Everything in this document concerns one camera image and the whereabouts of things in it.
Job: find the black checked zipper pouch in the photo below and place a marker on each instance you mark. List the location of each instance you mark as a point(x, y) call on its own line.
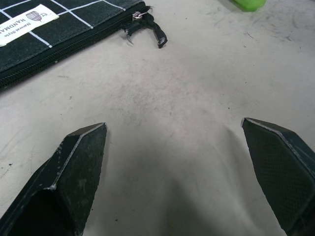
point(73, 27)

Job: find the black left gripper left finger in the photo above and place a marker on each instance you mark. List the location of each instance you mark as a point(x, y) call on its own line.
point(73, 177)

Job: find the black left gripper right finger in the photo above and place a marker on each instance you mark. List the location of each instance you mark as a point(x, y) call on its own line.
point(278, 167)

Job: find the green plastic object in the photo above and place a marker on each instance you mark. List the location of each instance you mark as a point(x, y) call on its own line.
point(249, 4)

